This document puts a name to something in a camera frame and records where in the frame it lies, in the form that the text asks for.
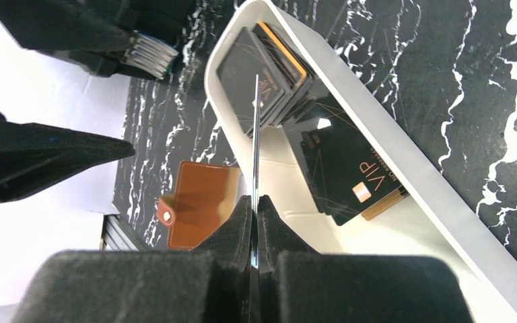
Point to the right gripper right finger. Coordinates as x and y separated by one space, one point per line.
298 284

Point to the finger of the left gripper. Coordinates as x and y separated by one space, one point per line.
96 26
34 156

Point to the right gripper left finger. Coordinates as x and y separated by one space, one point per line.
206 284

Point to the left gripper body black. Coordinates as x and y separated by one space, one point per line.
155 28

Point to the brown leather card holder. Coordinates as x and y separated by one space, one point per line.
204 197

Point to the black VIP card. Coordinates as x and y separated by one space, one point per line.
254 251

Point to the white oblong tray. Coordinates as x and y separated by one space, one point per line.
433 220

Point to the black card stack near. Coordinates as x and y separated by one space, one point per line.
347 175

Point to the black card stack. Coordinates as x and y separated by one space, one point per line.
260 64
347 175

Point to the black card stack far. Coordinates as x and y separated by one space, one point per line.
260 64

